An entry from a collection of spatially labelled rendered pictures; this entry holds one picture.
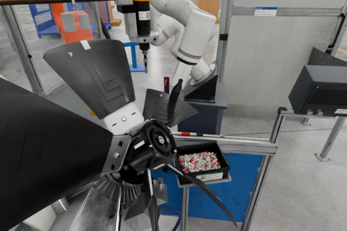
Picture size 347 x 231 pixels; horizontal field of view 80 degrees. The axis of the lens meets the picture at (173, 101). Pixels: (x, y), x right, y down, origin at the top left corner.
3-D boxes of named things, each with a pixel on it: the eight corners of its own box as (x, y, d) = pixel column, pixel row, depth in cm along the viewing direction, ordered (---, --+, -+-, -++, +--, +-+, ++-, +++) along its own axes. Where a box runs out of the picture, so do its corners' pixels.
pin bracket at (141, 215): (123, 221, 64) (144, 212, 60) (130, 205, 68) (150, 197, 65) (136, 233, 65) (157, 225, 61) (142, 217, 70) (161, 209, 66)
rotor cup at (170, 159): (135, 199, 52) (175, 180, 46) (94, 158, 49) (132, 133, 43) (152, 160, 65) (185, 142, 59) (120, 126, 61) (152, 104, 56)
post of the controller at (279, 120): (270, 143, 103) (281, 110, 93) (268, 139, 106) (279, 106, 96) (277, 144, 103) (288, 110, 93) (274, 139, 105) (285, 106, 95)
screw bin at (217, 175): (179, 186, 88) (179, 175, 84) (173, 157, 102) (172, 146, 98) (229, 179, 91) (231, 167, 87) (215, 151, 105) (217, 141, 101)
